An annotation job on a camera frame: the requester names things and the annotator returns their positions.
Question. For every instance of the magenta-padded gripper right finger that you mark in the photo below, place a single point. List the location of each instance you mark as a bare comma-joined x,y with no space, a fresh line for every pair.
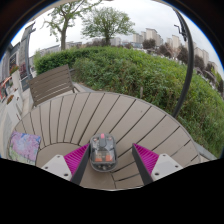
163,165

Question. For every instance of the green hedge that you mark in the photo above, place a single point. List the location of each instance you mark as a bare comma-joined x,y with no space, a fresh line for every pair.
150,83

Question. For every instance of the large white flower planter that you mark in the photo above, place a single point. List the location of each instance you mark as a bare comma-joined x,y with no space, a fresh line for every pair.
14,108

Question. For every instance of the small white flower planter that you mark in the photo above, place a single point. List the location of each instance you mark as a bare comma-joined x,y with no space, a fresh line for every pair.
14,75

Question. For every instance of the round leafy tree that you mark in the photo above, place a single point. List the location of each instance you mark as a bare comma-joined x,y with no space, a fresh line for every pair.
107,21

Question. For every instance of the transparent grey computer mouse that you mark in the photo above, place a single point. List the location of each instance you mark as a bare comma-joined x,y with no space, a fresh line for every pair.
103,153

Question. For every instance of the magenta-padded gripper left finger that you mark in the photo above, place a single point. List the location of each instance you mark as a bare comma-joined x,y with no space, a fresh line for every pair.
60,166

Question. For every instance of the brown slatted outdoor chair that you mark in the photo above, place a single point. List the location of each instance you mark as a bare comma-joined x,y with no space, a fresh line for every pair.
51,85

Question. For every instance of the far apartment buildings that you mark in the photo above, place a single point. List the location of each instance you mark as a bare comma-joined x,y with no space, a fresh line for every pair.
151,35

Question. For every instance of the curved black parasol pole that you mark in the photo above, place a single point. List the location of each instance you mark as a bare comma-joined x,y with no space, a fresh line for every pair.
189,66

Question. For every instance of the cherry blossom print mouse pad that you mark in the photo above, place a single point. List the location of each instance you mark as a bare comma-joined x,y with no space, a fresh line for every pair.
24,146

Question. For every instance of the tall grey sign pillar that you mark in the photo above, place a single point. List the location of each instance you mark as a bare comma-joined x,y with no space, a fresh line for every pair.
24,56

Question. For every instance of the thin sparse-leafed tree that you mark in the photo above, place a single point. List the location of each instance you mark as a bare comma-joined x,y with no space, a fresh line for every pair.
63,23

